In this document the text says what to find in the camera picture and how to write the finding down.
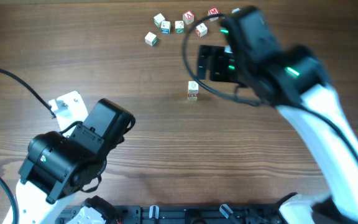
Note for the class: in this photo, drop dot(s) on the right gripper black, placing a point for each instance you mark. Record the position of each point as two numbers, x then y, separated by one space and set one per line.
219 55

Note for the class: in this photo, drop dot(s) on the wooden block with O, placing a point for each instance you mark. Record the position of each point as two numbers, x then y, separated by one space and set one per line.
193 87

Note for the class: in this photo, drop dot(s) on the plain wooden block blue edge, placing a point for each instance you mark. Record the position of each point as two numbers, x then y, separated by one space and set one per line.
192 96

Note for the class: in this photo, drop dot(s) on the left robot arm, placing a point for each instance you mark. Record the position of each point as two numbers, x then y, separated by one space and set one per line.
57 167

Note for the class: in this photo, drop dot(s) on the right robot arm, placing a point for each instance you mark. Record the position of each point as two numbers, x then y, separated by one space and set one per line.
339 169

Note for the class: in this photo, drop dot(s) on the red edged picture block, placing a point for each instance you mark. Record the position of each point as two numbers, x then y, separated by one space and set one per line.
201 30

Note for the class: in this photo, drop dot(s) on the green edged block middle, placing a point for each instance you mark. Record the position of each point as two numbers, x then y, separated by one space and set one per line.
179 27

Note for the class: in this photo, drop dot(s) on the green edged block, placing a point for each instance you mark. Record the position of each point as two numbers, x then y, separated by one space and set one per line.
151 39
158 19
179 27

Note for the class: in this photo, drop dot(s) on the red letter A block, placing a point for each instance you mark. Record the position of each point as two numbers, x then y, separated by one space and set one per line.
188 17

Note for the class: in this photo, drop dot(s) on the red letter M block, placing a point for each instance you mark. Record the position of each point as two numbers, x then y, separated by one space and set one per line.
213 11

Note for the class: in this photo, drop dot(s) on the blue edged wooden block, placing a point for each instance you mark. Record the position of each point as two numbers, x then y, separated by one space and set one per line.
165 27

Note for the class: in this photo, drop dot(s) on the plain wooden block top right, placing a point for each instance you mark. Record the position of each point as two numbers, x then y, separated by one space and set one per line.
235 10

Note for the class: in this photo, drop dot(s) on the green edged block far left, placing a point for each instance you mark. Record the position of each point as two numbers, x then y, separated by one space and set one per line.
151 39

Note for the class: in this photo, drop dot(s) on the green edged block top left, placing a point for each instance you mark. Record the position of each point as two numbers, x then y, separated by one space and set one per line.
158 19

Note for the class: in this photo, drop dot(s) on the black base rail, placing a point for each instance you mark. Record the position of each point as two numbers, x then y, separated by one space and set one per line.
258 214

